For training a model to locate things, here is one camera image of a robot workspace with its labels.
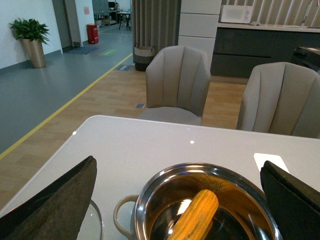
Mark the dark kitchen counter cabinet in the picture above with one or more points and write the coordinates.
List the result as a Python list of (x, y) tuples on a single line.
[(238, 50)]

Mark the white pillar cabinet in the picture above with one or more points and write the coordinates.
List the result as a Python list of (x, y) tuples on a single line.
[(198, 25)]

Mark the gold plant pot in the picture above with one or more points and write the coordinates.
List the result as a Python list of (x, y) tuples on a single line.
[(34, 49)]

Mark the glass pot lid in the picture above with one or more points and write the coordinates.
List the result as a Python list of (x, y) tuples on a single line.
[(92, 224)]

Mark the beige upholstered chair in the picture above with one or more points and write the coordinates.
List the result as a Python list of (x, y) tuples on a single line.
[(281, 98), (177, 84)]

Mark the distant table with legs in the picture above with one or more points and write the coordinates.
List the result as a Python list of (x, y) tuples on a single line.
[(124, 18)]

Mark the yellow corn cob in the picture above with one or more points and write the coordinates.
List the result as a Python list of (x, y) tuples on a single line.
[(194, 223)]

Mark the left beige upholstered chair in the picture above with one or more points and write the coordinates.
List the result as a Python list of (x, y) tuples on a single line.
[(177, 84)]

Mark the red bin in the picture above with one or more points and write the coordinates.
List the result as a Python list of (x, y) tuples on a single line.
[(92, 33)]

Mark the black appliance at right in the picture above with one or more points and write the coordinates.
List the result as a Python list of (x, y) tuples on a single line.
[(308, 57)]

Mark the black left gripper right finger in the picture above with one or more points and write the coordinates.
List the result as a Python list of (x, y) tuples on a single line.
[(294, 205)]

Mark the right beige upholstered chair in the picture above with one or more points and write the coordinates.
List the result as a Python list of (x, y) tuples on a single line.
[(281, 98)]

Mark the green potted plant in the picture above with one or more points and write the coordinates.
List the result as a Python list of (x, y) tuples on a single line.
[(30, 29)]

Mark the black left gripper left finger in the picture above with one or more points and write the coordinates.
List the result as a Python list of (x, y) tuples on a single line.
[(56, 212)]

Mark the white electric cooking pot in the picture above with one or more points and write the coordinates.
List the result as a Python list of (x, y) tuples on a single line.
[(242, 214)]

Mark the woven basket with handles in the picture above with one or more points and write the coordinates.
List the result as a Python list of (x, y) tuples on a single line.
[(143, 56)]

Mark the white microwave oven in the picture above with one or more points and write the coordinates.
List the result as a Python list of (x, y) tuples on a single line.
[(237, 14)]

